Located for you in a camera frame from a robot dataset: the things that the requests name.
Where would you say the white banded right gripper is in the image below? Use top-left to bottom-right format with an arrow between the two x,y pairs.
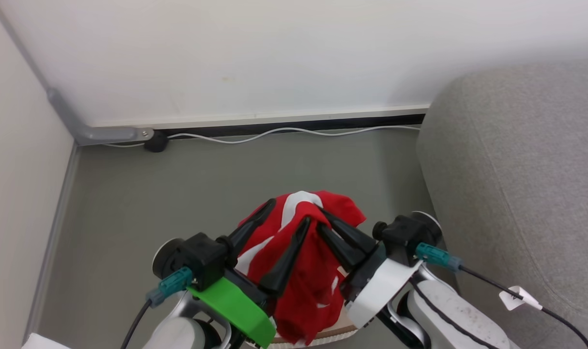
316,207 -> 423,330

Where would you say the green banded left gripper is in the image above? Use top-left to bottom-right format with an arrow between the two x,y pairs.
186,198 -> 312,349

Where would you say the red and white cloth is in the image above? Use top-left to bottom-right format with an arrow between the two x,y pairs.
236,190 -> 367,346

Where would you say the grey fabric sofa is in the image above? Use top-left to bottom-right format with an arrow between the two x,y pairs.
417,58 -> 588,349

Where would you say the dark round floor plug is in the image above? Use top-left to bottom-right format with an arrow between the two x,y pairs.
144,131 -> 169,153

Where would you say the white flat object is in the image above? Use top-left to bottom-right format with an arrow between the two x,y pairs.
22,333 -> 72,349

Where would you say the black cable with teal plug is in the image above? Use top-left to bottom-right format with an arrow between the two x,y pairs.
121,267 -> 194,349
414,242 -> 588,349

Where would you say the thin white floor cable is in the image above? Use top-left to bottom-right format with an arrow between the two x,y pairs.
103,125 -> 420,147

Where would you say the white paper cable tag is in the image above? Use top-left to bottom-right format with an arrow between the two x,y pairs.
499,286 -> 542,311

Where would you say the grey wall cable conduit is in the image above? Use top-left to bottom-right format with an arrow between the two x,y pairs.
0,0 -> 155,146

